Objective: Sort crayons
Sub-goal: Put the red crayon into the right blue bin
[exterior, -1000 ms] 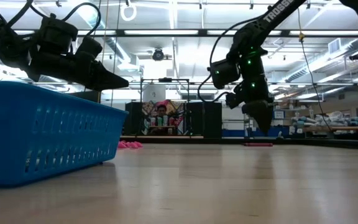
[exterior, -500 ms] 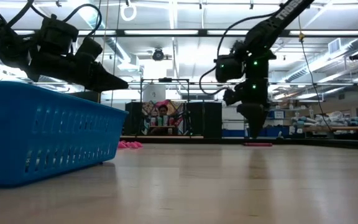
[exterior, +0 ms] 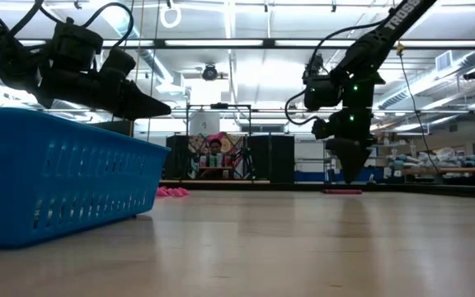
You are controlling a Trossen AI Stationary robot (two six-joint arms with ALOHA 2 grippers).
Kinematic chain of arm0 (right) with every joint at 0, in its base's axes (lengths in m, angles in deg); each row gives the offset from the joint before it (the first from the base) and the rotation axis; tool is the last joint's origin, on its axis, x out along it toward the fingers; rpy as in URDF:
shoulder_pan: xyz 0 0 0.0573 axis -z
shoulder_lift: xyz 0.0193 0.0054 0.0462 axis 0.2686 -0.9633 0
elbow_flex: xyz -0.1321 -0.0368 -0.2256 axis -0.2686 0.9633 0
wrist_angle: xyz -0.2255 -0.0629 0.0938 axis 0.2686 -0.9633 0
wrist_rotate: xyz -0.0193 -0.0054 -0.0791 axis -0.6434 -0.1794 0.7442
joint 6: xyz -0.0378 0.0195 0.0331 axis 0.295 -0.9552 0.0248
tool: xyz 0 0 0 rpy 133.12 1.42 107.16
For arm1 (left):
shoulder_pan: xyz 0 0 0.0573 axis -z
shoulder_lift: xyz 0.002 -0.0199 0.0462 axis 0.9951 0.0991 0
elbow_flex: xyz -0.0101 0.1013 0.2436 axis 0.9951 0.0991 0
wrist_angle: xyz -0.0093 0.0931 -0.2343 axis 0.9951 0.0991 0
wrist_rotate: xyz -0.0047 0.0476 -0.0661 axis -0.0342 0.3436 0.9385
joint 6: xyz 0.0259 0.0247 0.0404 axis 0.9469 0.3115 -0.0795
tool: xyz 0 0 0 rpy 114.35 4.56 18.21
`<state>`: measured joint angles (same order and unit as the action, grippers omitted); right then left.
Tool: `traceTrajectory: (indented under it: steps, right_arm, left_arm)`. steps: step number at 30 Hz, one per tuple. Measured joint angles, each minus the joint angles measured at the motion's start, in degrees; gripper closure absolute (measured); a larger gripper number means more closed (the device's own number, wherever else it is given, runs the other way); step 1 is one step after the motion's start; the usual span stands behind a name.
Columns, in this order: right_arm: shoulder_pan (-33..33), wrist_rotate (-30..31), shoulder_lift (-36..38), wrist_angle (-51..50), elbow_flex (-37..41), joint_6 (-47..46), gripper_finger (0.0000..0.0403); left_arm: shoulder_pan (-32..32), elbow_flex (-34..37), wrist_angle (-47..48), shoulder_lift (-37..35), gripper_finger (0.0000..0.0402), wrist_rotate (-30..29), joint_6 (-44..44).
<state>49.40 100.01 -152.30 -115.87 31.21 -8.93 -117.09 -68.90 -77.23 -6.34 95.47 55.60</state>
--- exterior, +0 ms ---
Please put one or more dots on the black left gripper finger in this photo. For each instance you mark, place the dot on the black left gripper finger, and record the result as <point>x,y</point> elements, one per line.
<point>138,105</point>

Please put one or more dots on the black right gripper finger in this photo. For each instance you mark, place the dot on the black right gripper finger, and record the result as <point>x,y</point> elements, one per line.
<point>351,161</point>

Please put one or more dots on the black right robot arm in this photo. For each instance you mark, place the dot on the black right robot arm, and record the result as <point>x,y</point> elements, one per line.
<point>382,37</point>

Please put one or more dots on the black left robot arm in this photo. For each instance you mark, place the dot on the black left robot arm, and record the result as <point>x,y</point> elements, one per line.
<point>2,53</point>

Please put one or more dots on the blue storage bin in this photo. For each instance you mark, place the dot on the blue storage bin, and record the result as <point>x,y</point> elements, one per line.
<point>373,175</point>
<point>309,176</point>

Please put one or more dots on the black cabinet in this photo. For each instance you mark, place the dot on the black cabinet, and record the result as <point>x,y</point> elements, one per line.
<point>270,158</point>
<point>176,156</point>

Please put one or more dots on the black overhead beam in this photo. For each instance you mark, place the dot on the black overhead beam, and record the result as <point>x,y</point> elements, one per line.
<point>159,43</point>

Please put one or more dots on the colourful patterned panel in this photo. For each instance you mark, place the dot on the colourful patterned panel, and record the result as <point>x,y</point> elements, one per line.
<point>196,144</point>

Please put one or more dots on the cluttered wooden workbench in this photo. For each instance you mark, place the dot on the cluttered wooden workbench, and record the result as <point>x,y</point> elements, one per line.
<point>435,170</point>

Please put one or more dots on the pink crayon piece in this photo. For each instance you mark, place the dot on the pink crayon piece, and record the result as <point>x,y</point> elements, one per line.
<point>184,191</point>
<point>162,192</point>
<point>174,191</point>

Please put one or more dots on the person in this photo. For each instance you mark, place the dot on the person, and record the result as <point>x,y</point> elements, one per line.
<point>215,154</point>

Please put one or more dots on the blue plastic basket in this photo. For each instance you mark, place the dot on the blue plastic basket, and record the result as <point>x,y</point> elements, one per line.
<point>56,177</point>

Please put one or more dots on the white air vent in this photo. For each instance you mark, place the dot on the white air vent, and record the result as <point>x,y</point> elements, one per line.
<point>443,62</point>

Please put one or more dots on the black ceiling speaker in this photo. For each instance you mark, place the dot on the black ceiling speaker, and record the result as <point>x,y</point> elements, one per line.
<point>472,75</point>

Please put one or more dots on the silver air duct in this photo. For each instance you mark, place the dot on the silver air duct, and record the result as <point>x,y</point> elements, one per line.
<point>159,70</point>

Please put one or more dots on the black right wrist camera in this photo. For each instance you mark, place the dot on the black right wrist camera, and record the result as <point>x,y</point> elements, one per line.
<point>322,92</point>

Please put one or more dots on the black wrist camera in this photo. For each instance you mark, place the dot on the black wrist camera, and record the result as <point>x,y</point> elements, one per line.
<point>74,45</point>
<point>322,92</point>

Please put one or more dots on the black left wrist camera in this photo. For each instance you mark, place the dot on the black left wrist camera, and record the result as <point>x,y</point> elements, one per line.
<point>74,45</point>

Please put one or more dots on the black ceiling-mounted camera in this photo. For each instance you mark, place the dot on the black ceiling-mounted camera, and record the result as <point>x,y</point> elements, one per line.
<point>315,64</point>
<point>210,72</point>

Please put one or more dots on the black metal rig frame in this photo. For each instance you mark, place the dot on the black metal rig frame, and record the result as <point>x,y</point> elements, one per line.
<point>219,106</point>

